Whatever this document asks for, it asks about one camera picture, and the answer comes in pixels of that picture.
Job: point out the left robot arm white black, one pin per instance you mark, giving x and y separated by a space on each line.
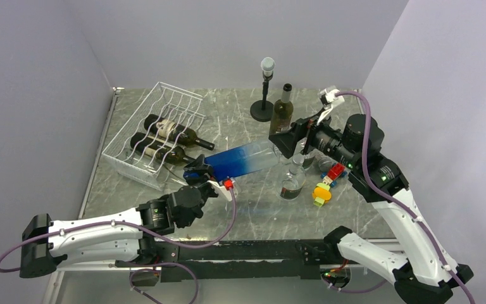
128 236

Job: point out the olive wine bottle silver neck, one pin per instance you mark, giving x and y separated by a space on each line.
282 111

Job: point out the wine bottle with cream label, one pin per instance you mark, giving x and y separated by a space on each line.
175 132

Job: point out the small glass jar silver lid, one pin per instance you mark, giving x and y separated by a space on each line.
319 160

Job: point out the dark green wine bottle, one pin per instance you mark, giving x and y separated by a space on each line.
167 152

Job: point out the colourful toy block figure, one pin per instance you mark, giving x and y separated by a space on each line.
322 193

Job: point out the white wire wine rack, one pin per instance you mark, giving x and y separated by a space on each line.
132 150

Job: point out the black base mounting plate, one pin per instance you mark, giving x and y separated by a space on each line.
303 258

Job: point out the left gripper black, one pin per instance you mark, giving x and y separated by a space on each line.
204 170

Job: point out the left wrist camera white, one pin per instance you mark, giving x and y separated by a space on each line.
227 188

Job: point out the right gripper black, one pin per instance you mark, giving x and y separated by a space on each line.
286 142

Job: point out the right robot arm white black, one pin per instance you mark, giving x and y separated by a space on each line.
423 272

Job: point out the blue square glass bottle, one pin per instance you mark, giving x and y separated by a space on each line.
244 159

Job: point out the black stand with white ball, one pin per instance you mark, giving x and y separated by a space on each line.
262 109

